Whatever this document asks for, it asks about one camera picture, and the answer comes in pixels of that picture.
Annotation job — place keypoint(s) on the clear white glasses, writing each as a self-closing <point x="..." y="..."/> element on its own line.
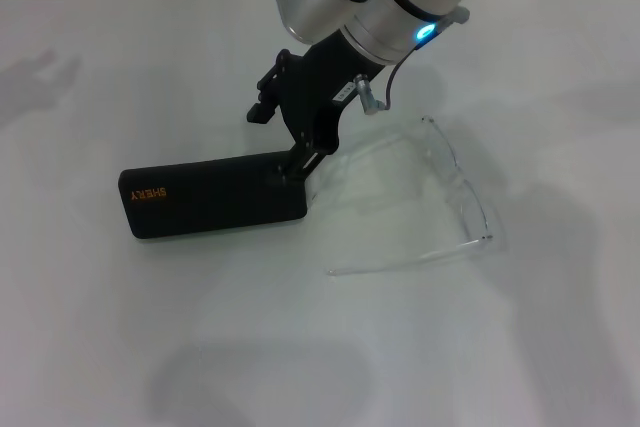
<point x="482" y="242"/>

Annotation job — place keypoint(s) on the black glasses case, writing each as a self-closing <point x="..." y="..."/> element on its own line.
<point x="210" y="197"/>

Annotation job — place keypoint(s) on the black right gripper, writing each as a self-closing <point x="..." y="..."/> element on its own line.
<point x="320" y="92"/>

